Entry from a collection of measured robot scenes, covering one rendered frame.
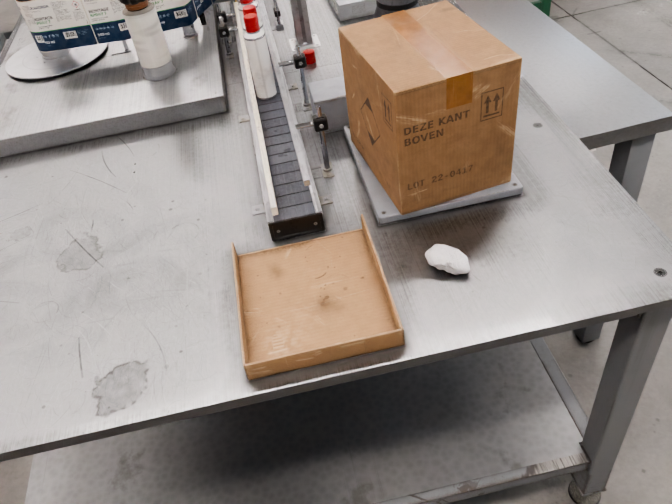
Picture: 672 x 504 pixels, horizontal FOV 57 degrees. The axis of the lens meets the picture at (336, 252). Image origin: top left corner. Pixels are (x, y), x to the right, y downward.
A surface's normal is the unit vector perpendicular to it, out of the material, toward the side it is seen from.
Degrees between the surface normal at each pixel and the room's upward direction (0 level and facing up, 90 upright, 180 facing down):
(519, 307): 0
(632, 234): 0
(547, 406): 0
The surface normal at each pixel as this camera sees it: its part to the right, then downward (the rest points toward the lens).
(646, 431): -0.11, -0.73
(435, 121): 0.32, 0.62
